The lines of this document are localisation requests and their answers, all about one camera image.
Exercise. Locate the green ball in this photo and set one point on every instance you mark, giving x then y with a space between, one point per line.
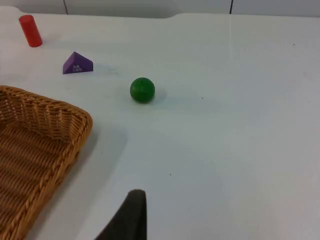
142 90

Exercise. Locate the brown wicker basket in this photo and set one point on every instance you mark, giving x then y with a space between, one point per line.
32 155

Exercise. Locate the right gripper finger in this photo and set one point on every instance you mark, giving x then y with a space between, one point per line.
131 220

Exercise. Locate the red cylinder block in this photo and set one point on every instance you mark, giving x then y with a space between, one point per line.
30 31

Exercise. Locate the purple triangular block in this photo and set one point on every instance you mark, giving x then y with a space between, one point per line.
78 64

